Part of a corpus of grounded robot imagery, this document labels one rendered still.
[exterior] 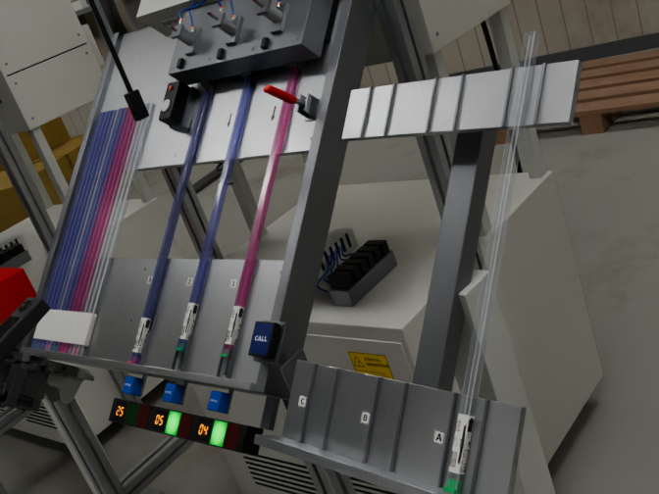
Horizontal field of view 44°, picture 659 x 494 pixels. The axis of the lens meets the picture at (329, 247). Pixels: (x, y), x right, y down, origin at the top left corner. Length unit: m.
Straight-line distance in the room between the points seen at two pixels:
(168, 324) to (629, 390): 1.24
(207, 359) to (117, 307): 0.29
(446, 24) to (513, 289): 0.56
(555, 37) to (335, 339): 3.94
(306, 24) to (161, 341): 0.57
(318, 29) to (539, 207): 0.72
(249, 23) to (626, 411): 1.29
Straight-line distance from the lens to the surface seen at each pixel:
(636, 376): 2.26
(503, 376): 1.08
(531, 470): 1.17
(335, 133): 1.30
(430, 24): 1.55
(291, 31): 1.36
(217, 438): 1.28
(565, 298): 1.96
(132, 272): 1.53
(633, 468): 1.99
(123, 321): 1.52
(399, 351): 1.46
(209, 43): 1.52
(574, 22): 5.23
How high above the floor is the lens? 1.30
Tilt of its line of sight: 21 degrees down
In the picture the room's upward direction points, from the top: 20 degrees counter-clockwise
